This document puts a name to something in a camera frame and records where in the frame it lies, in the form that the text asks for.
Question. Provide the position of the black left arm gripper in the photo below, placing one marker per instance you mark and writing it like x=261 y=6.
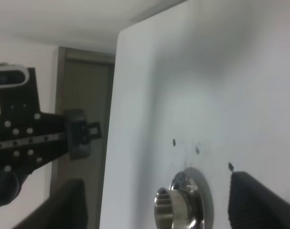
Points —
x=30 y=138

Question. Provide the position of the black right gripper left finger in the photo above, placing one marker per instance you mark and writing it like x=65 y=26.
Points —
x=64 y=209

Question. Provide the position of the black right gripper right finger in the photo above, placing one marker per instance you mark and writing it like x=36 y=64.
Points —
x=253 y=206

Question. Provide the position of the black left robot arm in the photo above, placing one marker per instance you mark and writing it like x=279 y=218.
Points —
x=1 y=190

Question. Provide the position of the far steel saucer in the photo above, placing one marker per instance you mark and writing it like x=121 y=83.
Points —
x=202 y=190

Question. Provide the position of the brown door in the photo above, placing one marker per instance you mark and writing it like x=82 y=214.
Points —
x=84 y=86

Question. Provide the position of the far steel teacup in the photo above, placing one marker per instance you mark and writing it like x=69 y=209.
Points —
x=179 y=208

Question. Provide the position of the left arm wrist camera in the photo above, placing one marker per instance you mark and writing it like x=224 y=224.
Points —
x=13 y=75

